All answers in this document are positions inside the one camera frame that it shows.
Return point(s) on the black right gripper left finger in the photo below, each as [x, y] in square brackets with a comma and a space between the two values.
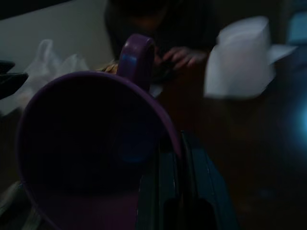
[158, 191]

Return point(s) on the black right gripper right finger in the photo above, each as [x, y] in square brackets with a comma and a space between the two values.
[204, 182]

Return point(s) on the purple mug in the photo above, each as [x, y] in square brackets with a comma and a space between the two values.
[136, 55]

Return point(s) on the person's left hand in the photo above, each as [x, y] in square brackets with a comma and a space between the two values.
[184, 56]

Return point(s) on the white crumpled paper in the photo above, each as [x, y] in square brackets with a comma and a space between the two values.
[237, 60]

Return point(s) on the man in blue t-shirt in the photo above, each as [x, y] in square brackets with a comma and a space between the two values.
[168, 24]

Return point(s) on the white plastic bag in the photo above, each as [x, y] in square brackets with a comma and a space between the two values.
[48, 67]

